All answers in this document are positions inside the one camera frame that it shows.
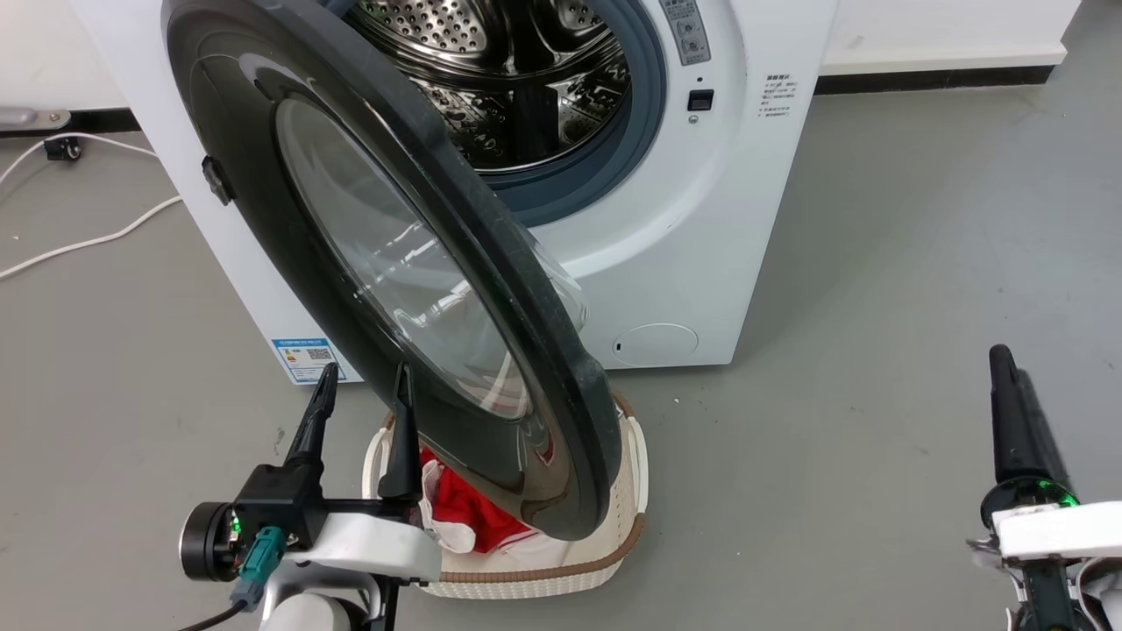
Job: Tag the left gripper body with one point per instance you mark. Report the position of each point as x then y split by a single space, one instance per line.
280 504

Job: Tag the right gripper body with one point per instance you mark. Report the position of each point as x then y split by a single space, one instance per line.
1052 526

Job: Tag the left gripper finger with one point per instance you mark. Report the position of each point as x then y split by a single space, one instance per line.
404 438
316 416

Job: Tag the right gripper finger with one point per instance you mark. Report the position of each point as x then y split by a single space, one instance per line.
1006 412
1043 438

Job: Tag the dark round washing machine door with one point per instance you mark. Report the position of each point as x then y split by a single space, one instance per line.
263 228

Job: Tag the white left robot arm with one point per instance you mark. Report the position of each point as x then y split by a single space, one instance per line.
307 609

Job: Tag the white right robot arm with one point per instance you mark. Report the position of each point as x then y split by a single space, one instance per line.
1052 600

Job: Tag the black door hook latch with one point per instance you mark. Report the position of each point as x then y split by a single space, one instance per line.
216 180

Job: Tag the white front-load washing machine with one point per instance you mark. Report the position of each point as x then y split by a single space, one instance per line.
692 254

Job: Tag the blue-grey rubber door gasket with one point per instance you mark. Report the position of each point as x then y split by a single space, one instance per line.
647 131

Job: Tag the black door lock socket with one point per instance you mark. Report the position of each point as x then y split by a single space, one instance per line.
700 100

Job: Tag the blue energy label sticker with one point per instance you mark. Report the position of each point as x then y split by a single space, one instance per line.
307 359

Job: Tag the red and white garment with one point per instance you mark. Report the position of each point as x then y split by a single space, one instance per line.
465 515

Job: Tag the white woven laundry basket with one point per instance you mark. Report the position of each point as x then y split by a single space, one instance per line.
605 548

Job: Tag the round white filter cover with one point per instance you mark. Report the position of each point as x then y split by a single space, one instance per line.
656 343

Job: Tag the black caster wheel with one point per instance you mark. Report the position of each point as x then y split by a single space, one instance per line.
63 149

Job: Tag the white low ledge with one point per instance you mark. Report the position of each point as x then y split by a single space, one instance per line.
947 35

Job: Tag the perforated steel washer drum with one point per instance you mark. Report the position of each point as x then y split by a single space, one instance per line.
491 53

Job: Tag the grey metal bar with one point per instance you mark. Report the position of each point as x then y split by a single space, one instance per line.
31 117

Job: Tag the grey warning label sticker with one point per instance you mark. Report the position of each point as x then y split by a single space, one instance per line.
688 31

